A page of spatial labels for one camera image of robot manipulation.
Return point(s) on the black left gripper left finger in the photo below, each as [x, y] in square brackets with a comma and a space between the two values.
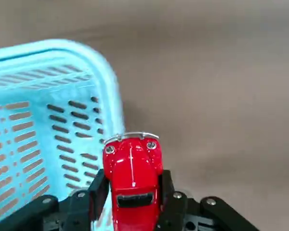
[79, 207]

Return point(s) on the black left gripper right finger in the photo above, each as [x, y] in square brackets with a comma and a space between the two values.
[178, 211]

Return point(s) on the red toy car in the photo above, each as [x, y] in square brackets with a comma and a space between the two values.
[132, 173]

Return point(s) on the light blue plastic basket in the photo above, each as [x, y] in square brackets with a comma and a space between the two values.
[45, 134]

